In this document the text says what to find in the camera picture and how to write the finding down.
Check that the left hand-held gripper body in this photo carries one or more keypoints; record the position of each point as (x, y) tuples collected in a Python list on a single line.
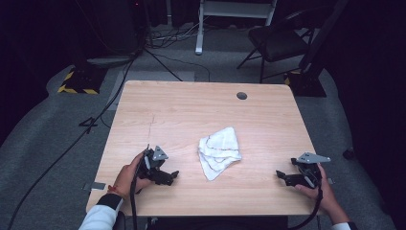
[(152, 166)]

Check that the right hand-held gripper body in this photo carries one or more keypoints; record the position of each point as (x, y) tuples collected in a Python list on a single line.
[(308, 171)]

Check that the white cloth with coloured stitching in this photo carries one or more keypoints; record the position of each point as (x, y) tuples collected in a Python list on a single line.
[(220, 150)]

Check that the person's left hand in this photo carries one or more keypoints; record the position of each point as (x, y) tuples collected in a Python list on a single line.
[(126, 180)]

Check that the person's right hand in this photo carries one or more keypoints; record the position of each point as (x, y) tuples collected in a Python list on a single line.
[(327, 195)]

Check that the grey tape strip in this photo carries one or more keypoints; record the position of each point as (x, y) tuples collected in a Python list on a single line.
[(331, 181), (95, 186)]

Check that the black caster wheel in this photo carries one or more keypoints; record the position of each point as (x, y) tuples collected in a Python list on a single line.
[(349, 154)]

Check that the black slanted stand with base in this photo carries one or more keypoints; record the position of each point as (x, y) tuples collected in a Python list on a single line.
[(311, 84)]

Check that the grey round table grommet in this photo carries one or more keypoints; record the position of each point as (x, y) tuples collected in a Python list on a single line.
[(241, 95)]

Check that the yellow black striped stand base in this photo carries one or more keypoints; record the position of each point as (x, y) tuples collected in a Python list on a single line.
[(81, 81)]

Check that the black folding chair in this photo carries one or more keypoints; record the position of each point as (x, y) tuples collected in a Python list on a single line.
[(274, 41)]

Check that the white metal stand frame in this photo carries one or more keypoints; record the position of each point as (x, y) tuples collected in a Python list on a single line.
[(199, 32)]

